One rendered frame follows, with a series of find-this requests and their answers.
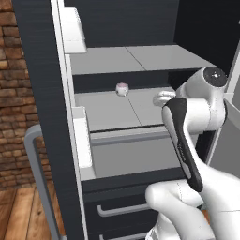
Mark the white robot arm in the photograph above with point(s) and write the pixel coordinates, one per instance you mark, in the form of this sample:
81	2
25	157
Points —
206	112

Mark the grey fridge shelf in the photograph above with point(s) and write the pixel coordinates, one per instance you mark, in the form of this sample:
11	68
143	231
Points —
125	59
106	109

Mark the small white pink cup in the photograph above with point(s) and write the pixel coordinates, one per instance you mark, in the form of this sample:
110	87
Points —
122	89

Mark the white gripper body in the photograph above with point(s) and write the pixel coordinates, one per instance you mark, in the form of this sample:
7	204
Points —
163	98

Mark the grey crisper drawer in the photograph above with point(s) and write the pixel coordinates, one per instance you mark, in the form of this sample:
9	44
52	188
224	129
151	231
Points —
131	153

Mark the black fridge drawer front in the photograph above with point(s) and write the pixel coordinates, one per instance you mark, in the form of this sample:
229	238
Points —
118	195

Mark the black fridge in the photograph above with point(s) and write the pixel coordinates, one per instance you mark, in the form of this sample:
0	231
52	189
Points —
131	22

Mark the black fridge door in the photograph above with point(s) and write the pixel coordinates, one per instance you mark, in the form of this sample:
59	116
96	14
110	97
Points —
40	78

